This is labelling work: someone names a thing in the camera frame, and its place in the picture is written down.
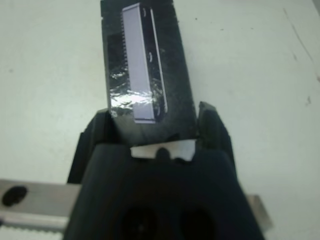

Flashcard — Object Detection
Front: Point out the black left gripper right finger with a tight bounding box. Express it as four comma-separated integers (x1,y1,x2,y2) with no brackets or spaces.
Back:
196,100,236,176

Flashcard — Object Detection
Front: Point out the black box lid with print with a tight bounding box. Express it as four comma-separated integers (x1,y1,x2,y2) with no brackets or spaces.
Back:
99,0,201,160

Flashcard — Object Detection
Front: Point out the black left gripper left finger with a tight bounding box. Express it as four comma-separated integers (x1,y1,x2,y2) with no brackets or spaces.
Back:
66,108,126,185

